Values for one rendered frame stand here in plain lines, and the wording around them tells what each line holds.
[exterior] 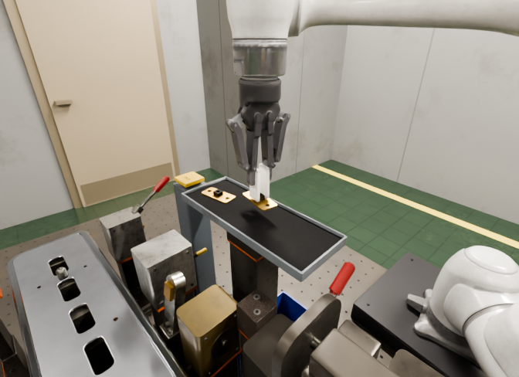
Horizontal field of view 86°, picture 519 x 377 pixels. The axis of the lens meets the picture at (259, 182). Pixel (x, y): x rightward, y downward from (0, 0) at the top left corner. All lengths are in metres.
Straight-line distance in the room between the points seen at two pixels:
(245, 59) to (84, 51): 2.64
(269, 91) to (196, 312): 0.39
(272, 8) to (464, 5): 0.28
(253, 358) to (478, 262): 0.59
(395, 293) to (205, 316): 0.70
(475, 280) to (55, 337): 0.89
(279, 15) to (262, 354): 0.50
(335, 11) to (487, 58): 2.71
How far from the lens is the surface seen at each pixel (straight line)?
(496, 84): 3.26
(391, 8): 0.59
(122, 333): 0.65
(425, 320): 1.01
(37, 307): 0.78
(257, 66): 0.47
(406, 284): 1.11
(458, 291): 0.87
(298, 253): 0.51
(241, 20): 0.47
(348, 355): 0.37
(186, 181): 0.77
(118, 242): 0.86
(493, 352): 0.80
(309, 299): 1.06
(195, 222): 0.82
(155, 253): 0.62
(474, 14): 0.57
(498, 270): 0.86
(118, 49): 3.11
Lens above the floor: 1.49
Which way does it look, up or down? 26 degrees down
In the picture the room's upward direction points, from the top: straight up
